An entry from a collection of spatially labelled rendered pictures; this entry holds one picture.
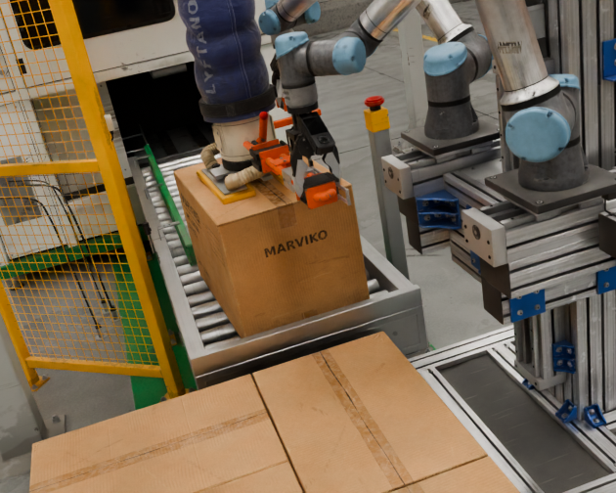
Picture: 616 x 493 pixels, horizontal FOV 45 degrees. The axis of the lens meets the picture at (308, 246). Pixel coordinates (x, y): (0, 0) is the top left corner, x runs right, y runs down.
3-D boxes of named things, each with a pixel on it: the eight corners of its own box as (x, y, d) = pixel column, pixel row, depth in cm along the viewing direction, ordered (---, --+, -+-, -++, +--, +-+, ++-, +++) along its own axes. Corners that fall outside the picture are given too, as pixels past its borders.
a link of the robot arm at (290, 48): (301, 36, 157) (265, 40, 160) (310, 88, 161) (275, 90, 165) (316, 28, 163) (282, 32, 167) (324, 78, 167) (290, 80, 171)
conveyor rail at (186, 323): (135, 189, 423) (126, 157, 415) (144, 187, 424) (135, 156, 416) (204, 414, 217) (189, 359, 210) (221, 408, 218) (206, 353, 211)
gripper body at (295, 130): (318, 146, 179) (309, 96, 174) (331, 154, 171) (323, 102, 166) (287, 154, 177) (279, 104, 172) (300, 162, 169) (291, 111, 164)
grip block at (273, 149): (251, 166, 209) (247, 147, 207) (285, 157, 212) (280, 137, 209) (260, 174, 202) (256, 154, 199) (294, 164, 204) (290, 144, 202)
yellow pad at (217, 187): (197, 175, 244) (193, 161, 242) (226, 167, 246) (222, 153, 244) (223, 205, 214) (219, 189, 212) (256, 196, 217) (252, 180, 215)
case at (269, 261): (199, 275, 270) (172, 170, 253) (302, 242, 280) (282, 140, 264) (247, 350, 217) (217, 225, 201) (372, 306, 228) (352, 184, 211)
